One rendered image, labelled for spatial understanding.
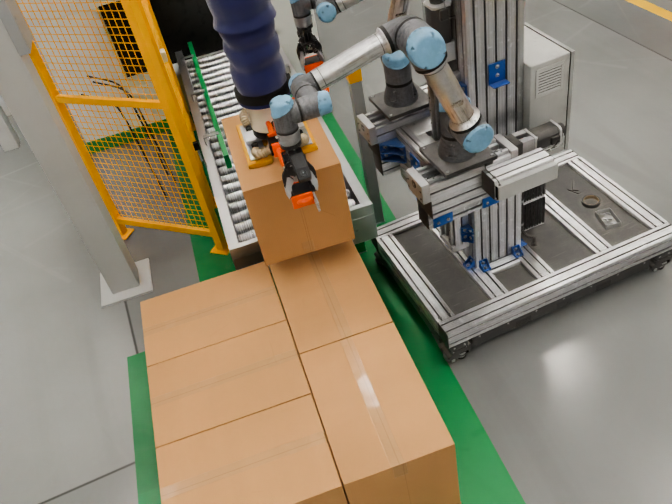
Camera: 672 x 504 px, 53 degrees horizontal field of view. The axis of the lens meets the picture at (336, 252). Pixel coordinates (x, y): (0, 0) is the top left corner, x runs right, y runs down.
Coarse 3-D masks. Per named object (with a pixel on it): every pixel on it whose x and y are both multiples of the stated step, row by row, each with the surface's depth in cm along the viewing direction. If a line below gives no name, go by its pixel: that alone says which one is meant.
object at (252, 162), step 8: (240, 128) 293; (248, 128) 287; (240, 136) 289; (248, 144) 283; (256, 144) 277; (264, 144) 282; (248, 152) 278; (248, 160) 275; (256, 160) 274; (264, 160) 273; (272, 160) 273
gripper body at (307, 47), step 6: (312, 24) 287; (300, 30) 286; (306, 30) 289; (306, 36) 289; (312, 36) 292; (300, 42) 291; (306, 42) 288; (312, 42) 288; (306, 48) 291; (312, 48) 292; (318, 48) 292
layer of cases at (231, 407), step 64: (320, 256) 307; (192, 320) 291; (256, 320) 285; (320, 320) 279; (384, 320) 273; (192, 384) 265; (256, 384) 260; (320, 384) 255; (384, 384) 250; (192, 448) 244; (256, 448) 239; (320, 448) 235; (384, 448) 231; (448, 448) 228
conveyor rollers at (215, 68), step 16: (192, 64) 480; (208, 64) 474; (224, 64) 468; (192, 80) 459; (208, 80) 454; (224, 80) 455; (224, 96) 434; (208, 112) 427; (224, 112) 421; (208, 128) 408; (224, 160) 380; (224, 176) 367; (240, 192) 354; (240, 208) 347; (240, 224) 334; (240, 240) 326
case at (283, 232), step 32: (224, 128) 300; (320, 128) 287; (320, 160) 270; (256, 192) 264; (320, 192) 272; (256, 224) 274; (288, 224) 278; (320, 224) 283; (352, 224) 287; (288, 256) 289
